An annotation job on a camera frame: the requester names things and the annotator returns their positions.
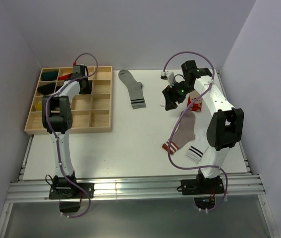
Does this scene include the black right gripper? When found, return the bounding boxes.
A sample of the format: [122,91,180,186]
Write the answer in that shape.
[163,80,195,111]

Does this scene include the beige sock with rust stripes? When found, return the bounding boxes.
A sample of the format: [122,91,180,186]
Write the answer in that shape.
[162,111,195,155]

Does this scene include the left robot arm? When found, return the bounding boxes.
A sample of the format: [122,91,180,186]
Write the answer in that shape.
[42,64,92,198]

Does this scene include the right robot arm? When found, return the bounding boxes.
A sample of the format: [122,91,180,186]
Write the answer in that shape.
[161,60,244,193]

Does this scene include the rolled red sock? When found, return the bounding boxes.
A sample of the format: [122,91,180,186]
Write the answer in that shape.
[58,73,72,81]

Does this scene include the beige red reindeer sock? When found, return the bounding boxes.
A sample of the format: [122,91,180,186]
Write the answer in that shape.
[187,90,203,112]

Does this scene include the rolled green sock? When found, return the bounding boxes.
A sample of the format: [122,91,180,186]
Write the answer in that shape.
[41,70,58,81]

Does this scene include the rolled dark sock in tray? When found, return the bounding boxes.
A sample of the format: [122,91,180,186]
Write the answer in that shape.
[37,83,56,96]

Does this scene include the grey sock with black stripes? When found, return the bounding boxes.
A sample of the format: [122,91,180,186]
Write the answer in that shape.
[118,69,146,109]

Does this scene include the wooden compartment tray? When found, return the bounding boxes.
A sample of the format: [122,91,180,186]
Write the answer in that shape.
[24,66,112,135]

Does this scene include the rolled yellow sock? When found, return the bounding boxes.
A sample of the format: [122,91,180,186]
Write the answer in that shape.
[35,102,42,112]

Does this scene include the white sock with black stripes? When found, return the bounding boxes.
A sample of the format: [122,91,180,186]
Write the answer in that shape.
[185,129,209,163]

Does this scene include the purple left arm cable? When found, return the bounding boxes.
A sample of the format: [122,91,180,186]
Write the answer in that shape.
[45,53,99,219]

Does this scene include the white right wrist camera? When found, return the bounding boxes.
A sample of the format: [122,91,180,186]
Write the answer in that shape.
[161,71,175,87]

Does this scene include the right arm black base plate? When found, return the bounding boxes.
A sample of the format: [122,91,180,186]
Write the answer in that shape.
[177,175,225,195]

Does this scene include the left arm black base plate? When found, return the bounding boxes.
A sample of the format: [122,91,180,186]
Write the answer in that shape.
[49,182,95,200]

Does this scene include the aluminium extrusion rail frame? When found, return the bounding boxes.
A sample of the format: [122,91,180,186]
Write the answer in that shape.
[0,70,279,238]

